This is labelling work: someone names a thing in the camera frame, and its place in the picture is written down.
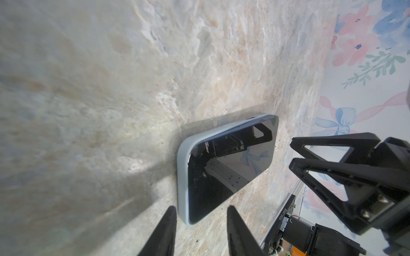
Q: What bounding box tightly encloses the mint green phone case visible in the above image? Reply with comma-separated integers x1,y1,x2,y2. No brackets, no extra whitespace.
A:
177,112,279,226

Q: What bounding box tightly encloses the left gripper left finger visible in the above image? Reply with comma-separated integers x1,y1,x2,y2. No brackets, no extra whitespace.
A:
138,206,177,256

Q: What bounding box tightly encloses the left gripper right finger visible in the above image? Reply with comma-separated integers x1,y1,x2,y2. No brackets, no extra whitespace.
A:
227,205,264,256

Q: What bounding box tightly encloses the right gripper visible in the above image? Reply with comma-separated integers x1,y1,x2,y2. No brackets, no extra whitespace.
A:
289,132,410,256

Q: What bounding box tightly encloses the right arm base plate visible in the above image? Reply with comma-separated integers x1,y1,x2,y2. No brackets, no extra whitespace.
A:
261,194,296,256

